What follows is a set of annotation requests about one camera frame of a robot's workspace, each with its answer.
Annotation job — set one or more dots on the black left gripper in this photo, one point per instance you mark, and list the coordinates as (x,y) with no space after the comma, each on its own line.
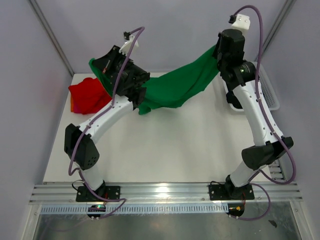
(105,63)

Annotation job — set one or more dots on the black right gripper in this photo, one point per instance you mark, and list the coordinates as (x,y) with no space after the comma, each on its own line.
(215,54)

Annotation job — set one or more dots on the green t shirt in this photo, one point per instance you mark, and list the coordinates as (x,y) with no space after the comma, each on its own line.
(174,88)

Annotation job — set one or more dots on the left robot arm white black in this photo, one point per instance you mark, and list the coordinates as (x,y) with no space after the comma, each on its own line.
(80,140)

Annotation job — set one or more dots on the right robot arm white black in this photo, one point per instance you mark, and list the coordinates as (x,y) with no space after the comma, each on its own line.
(240,76)

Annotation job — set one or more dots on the red folded t shirt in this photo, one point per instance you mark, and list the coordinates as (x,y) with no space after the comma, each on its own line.
(89,95)

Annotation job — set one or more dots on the black t shirt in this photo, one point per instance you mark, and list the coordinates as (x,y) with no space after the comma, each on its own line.
(232,99)

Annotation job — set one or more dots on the orange folded t shirt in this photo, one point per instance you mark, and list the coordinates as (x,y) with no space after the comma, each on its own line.
(71,104)

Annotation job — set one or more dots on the left black controller board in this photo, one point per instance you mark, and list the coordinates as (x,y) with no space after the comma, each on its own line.
(96,211)

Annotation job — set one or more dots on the black controller board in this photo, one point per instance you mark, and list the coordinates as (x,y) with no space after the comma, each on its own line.
(96,211)
(235,211)

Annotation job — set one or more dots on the right black controller board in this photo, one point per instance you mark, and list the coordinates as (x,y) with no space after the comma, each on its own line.
(235,211)

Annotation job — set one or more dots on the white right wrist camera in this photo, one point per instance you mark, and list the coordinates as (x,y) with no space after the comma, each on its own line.
(240,22)

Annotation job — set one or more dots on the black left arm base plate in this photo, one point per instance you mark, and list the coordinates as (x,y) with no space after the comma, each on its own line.
(111,192)

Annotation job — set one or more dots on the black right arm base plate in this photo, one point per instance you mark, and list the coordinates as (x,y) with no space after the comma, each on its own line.
(227,191)

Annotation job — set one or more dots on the aluminium mounting rail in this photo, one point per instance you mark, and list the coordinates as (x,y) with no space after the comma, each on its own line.
(175,192)

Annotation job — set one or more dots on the grey slotted cable duct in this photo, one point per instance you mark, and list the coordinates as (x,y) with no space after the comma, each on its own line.
(135,208)

